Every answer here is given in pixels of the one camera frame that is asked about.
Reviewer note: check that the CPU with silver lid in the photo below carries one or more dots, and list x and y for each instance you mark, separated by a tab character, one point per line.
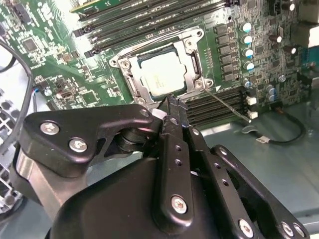
162	72

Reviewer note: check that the metal CPU locking lever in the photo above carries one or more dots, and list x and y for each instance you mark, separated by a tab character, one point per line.
152	42
229	106

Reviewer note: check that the metal CPU socket cover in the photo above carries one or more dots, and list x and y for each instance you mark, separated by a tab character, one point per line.
185	52

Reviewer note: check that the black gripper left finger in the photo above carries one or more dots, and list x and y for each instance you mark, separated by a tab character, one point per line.
74	129

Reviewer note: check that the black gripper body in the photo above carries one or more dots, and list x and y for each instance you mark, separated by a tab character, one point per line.
112	204

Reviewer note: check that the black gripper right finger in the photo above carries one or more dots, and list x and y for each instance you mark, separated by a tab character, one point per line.
224	179

